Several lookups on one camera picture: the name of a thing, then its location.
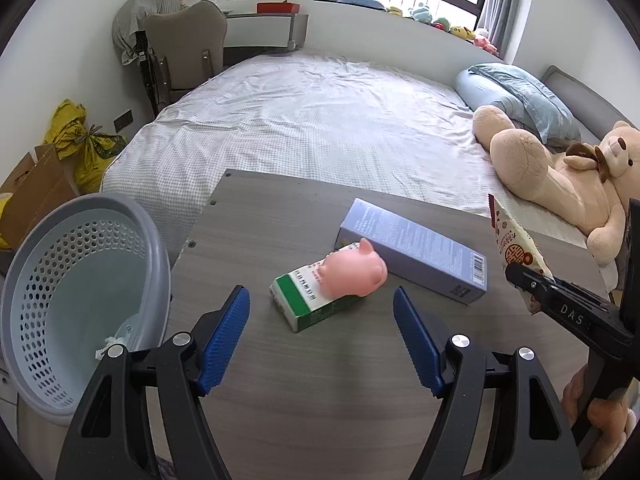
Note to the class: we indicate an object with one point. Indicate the grey cloth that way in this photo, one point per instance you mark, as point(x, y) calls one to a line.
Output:
point(132, 20)

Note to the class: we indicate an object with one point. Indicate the row of plush toys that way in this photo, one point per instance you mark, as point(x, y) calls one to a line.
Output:
point(465, 32)

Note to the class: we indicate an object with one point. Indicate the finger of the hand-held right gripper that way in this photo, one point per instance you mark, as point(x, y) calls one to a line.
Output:
point(527, 282)

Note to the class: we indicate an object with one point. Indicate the red patterned snack wrapper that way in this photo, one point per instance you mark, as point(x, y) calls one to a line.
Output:
point(515, 245)

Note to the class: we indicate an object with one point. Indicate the dark wall socket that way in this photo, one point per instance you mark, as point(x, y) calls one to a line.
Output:
point(123, 121)

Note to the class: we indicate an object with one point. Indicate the blue patterned pillow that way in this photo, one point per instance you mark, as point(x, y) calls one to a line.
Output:
point(525, 90)

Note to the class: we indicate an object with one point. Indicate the white tissue box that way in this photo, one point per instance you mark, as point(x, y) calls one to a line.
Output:
point(210, 1)

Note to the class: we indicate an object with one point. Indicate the green and white carton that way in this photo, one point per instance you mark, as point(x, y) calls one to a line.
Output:
point(305, 300)

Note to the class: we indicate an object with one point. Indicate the black folding frame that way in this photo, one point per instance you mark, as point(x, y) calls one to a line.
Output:
point(150, 75)

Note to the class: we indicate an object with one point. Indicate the brown cardboard box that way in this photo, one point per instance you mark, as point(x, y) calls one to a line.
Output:
point(40, 185)

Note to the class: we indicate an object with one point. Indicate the knotted yellow plastic bag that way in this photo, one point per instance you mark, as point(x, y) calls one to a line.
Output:
point(100, 160)

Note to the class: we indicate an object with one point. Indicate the beige upholstered chair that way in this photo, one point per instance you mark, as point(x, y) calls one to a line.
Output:
point(185, 35)

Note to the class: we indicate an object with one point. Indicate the blue cushion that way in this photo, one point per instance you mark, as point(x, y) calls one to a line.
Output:
point(362, 2)

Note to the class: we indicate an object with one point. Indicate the grey perforated plastic basket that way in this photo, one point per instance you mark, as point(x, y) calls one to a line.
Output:
point(65, 280)

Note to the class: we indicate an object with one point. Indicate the plain light blue pillow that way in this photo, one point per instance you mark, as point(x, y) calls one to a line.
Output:
point(470, 90)

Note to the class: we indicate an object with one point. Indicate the white and grey desk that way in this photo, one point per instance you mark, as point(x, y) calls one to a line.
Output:
point(260, 25)

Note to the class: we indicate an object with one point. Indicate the red box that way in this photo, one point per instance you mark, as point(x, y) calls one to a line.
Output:
point(277, 7)

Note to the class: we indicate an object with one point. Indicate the grey bed headboard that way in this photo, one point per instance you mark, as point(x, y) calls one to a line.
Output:
point(575, 92)

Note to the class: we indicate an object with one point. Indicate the person's right hand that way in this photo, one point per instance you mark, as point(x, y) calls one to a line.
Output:
point(607, 427)

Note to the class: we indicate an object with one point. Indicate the pink pig toy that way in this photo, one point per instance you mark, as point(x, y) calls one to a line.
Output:
point(355, 272)

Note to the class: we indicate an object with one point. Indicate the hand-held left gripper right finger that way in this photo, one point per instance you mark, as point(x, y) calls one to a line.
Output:
point(417, 340)

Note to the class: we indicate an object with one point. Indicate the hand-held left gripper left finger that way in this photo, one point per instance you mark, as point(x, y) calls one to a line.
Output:
point(225, 340)

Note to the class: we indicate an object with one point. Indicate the bed with white sheet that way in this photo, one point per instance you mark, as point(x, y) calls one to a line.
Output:
point(310, 110)

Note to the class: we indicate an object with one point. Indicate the purple cardboard box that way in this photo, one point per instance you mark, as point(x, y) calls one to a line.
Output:
point(410, 245)

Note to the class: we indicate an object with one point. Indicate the large beige teddy bear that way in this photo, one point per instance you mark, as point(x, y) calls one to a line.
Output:
point(530, 160)

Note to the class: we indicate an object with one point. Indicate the small yellow plastic bag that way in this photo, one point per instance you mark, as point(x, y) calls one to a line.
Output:
point(4, 220)

